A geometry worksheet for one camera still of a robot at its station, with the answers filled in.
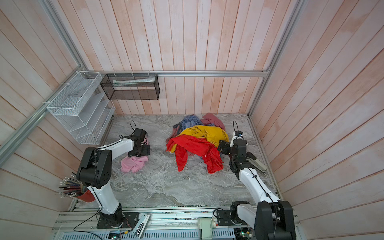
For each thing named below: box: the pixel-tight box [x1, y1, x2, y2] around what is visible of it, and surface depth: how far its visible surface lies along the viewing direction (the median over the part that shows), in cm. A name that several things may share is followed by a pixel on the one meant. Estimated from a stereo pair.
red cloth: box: [165, 135, 224, 174], surface depth 91 cm
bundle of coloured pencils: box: [57, 172, 87, 199], surface depth 73 cm
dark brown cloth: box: [165, 124, 183, 144], surface depth 109 cm
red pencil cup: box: [77, 189, 96, 203], surface depth 75 cm
